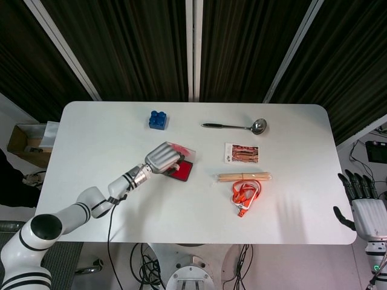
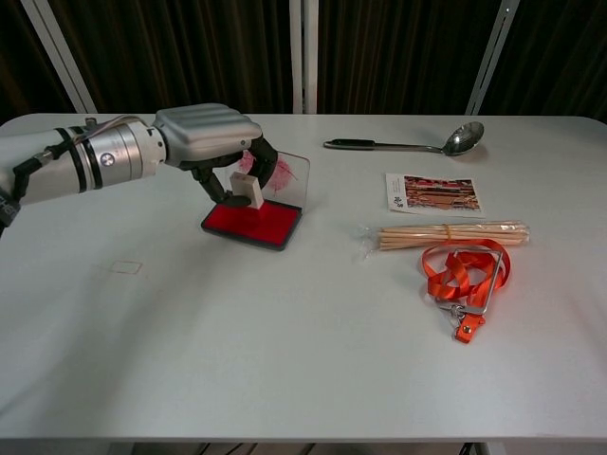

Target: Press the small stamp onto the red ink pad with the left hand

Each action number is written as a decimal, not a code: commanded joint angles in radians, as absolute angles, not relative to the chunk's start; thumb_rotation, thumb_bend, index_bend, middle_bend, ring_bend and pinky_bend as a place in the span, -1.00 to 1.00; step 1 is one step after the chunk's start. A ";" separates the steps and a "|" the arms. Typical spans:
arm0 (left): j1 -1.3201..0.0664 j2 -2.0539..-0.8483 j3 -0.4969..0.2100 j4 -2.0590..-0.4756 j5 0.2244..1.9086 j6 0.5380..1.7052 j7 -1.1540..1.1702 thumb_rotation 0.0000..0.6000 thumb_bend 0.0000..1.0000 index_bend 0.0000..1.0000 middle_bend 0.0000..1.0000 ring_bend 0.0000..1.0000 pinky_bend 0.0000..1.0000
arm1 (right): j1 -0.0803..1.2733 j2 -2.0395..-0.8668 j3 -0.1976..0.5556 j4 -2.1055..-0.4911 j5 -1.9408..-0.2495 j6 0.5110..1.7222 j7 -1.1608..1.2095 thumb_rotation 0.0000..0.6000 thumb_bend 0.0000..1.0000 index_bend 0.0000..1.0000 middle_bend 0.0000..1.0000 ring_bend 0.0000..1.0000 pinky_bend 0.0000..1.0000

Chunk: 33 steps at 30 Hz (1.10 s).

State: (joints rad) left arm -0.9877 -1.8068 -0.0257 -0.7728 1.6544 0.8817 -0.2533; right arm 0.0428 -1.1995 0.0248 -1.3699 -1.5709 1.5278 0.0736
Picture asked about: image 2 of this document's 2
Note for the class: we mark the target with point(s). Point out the white partition post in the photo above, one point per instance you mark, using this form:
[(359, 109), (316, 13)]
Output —
[(61, 57), (303, 57), (493, 57)]

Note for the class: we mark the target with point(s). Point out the printed picture card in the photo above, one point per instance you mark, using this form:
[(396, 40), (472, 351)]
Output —
[(436, 192)]

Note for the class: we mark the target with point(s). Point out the wooden sticks bundle in bag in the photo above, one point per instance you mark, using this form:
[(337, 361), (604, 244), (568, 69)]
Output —
[(450, 234)]

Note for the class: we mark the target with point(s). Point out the red ink pad clear lid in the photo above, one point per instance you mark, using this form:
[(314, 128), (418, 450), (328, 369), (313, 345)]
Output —
[(256, 227)]

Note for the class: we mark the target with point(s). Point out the clear plastic piece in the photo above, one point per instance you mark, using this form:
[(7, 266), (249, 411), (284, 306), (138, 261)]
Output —
[(126, 267)]

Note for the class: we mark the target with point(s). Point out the white red rectangular stamp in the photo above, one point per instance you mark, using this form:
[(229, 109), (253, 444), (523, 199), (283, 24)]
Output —
[(249, 189)]

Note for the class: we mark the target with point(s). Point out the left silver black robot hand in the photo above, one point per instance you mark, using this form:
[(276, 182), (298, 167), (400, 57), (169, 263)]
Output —
[(208, 135)]

